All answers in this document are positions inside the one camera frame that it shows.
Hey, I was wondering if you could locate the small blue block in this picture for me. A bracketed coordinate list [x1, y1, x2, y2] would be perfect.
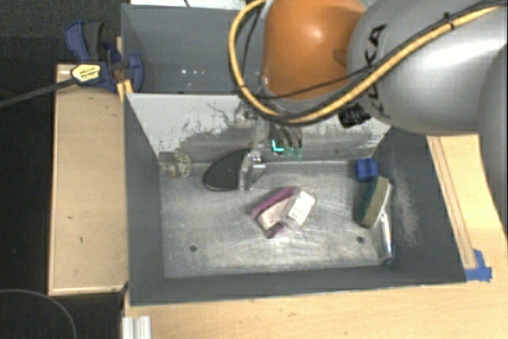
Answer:
[355, 157, 379, 182]

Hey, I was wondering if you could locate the black cylinder on white bracket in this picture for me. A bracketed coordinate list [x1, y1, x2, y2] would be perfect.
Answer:
[338, 102, 373, 129]

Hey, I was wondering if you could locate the pale wood board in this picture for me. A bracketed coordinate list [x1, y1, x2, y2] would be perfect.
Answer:
[48, 64, 130, 297]

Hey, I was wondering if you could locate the clear glass jar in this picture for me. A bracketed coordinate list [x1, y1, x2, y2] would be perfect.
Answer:
[158, 150, 194, 179]

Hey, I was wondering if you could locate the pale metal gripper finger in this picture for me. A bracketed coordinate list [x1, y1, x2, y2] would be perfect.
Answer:
[239, 152, 267, 192]

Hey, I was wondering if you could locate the green and yellow sponge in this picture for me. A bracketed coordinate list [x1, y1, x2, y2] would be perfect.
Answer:
[353, 175, 394, 229]

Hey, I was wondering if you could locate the grey metal bin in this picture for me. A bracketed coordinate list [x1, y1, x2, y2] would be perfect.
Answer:
[120, 3, 468, 307]

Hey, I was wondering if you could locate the black flat oval object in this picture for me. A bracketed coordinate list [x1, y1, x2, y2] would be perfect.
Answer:
[202, 148, 250, 192]

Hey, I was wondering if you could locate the purple and white packet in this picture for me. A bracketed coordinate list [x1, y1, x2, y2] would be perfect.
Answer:
[249, 186, 318, 240]

